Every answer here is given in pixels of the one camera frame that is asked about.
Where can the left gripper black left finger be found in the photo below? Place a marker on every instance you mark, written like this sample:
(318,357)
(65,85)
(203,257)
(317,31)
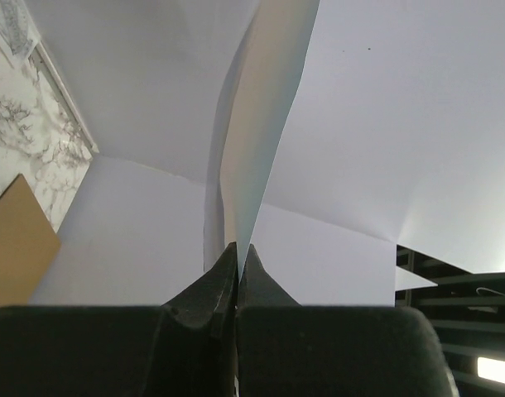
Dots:
(183,347)

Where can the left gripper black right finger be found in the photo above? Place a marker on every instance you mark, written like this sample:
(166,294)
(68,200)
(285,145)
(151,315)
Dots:
(289,349)

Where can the brown cardboard backing board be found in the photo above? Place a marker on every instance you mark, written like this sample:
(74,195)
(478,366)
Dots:
(28,243)

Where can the white photo paper sheet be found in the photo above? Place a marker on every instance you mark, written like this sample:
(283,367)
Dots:
(253,105)

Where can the ceiling light fixture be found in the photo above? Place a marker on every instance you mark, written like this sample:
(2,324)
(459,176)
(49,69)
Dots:
(491,369)

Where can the white label strip at wall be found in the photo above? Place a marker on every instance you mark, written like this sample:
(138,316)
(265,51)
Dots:
(18,33)

